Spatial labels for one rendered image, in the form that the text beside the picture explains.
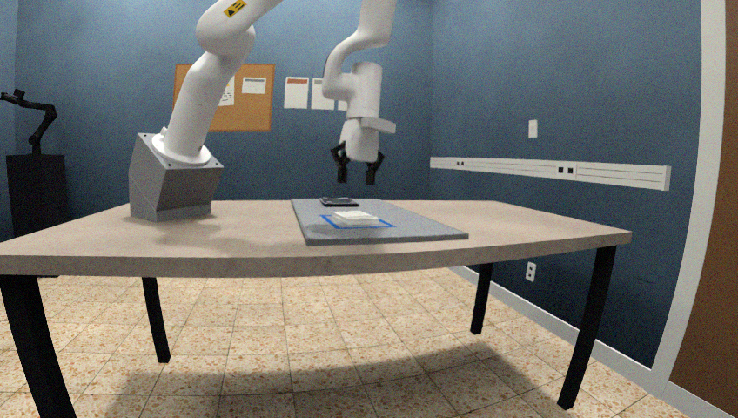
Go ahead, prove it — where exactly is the blue tape outline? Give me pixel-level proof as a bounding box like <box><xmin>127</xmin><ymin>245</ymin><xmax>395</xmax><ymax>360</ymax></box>
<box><xmin>321</xmin><ymin>215</ymin><xmax>396</xmax><ymax>229</ymax></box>

